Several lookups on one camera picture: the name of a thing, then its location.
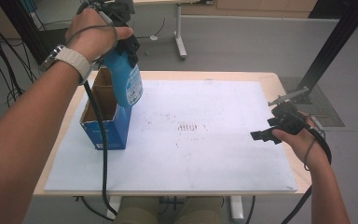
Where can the black metal post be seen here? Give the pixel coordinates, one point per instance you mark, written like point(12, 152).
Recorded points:
point(332, 43)

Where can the person's right hand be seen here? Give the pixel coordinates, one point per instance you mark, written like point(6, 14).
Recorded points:
point(307, 146)

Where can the white table foot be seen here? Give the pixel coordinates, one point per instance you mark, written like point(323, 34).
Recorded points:
point(236, 208)

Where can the blue detergent bottle white cap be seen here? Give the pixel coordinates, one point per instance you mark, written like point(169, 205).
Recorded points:
point(122, 81)

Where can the person's right leg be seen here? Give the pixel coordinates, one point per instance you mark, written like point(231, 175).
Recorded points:
point(199, 211)

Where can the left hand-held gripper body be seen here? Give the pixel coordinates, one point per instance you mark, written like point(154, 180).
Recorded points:
point(118, 11)

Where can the white desk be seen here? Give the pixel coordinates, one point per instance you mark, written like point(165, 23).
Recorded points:
point(178, 28)

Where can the person's left hand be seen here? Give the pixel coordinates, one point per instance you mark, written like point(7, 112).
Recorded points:
point(93, 35)

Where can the white table mat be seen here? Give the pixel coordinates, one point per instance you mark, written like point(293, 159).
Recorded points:
point(214, 155)

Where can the black computer case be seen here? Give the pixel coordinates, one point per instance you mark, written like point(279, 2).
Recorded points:
point(48, 43)

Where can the person's leg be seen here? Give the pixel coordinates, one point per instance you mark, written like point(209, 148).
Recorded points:
point(136, 211)
point(199, 211)

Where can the grey floor grille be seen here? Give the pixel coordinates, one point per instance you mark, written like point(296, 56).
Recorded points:
point(323, 105)

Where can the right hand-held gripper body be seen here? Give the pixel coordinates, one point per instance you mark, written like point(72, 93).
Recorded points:
point(287, 119)

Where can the blue cardboard box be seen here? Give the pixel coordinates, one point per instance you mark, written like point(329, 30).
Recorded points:
point(115, 130)

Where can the person's left leg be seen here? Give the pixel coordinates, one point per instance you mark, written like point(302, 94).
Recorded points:
point(136, 211)

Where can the light wooden table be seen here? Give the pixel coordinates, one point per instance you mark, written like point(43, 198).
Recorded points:
point(276, 82)

